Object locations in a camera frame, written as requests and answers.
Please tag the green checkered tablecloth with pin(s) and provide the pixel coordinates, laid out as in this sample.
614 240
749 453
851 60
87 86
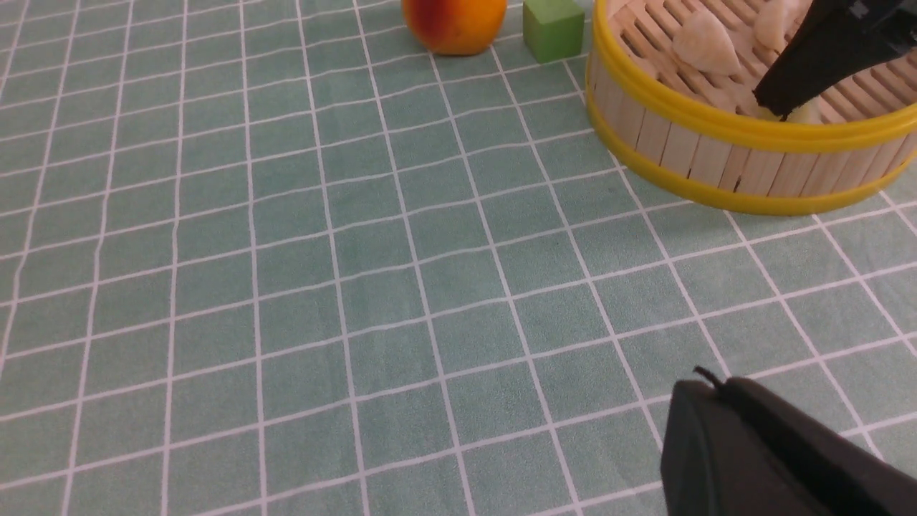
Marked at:
273 258

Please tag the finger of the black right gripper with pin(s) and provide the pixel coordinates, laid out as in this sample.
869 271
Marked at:
835 40

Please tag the orange red toy pear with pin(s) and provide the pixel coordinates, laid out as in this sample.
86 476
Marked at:
454 28

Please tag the green toy cube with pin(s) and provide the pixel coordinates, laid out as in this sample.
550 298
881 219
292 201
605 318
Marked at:
553 30

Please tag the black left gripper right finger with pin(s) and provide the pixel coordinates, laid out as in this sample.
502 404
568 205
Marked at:
842 477

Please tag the bamboo steamer tray yellow rim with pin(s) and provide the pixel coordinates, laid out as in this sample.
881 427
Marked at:
701 136

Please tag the yellowish dumpling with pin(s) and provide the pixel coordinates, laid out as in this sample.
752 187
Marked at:
808 114

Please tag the white dumpling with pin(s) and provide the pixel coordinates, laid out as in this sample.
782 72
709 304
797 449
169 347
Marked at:
775 20
704 43

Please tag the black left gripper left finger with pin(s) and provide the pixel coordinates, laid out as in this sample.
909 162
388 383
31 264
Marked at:
713 464

